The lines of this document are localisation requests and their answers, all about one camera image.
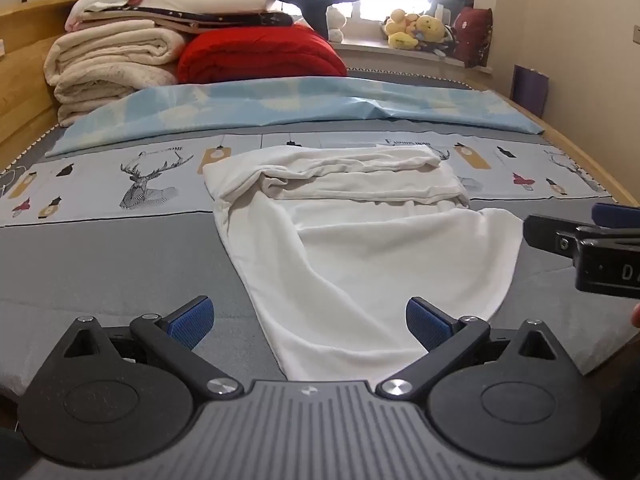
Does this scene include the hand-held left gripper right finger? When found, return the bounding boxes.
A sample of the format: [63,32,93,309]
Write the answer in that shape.
[375,296,583,403]

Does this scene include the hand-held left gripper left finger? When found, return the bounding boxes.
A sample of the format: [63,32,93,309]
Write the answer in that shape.
[47,296,246,403]

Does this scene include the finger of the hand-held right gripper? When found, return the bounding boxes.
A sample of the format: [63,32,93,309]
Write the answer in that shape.
[523,214,583,257]
[591,203,640,231]

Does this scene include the white garment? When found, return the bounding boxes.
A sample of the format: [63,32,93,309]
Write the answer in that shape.
[201,144,524,382]

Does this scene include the grey printed bed sheet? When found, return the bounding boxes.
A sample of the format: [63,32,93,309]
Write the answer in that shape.
[0,76,640,411]

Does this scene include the purple box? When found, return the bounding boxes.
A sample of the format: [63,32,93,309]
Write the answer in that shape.
[511,64,549,117]

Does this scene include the light blue patterned sheet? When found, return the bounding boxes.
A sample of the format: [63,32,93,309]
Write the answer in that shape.
[45,76,545,157]

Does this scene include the window sill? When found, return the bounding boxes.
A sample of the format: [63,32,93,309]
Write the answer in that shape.
[330,39,494,80]

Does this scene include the yellow plush toy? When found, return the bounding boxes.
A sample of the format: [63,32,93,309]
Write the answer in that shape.
[384,8,419,50]
[415,14,447,44]

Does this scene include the red quilt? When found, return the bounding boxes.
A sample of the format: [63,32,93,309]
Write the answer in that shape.
[176,24,349,85]

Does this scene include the white plush toy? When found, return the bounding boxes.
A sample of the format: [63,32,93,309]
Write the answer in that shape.
[326,6,349,43]

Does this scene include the dark-edged patterned folded blanket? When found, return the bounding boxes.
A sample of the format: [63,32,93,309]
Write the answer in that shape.
[80,6,294,34]

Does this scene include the wooden bed frame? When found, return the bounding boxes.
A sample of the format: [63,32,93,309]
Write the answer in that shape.
[0,0,640,241]

